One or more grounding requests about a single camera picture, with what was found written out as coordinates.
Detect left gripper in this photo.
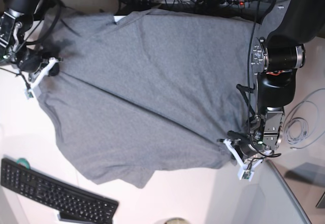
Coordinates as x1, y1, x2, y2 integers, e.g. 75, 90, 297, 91
227, 131, 269, 163

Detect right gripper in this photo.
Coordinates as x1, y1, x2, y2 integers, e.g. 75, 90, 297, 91
16, 50, 60, 78

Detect grey t-shirt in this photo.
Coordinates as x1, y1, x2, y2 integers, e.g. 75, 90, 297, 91
38, 10, 252, 188

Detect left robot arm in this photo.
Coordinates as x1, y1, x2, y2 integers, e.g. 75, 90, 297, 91
224, 0, 324, 164

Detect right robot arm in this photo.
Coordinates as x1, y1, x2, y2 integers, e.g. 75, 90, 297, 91
1, 0, 64, 81

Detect green tape roll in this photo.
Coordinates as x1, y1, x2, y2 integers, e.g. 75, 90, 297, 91
16, 158, 30, 169

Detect round tan object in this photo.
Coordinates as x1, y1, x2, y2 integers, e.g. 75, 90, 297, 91
164, 217, 189, 224

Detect black computer keyboard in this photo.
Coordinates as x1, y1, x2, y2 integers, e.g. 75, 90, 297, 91
1, 158, 119, 223

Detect coiled white cable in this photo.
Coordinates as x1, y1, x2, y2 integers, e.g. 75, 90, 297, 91
283, 88, 325, 150

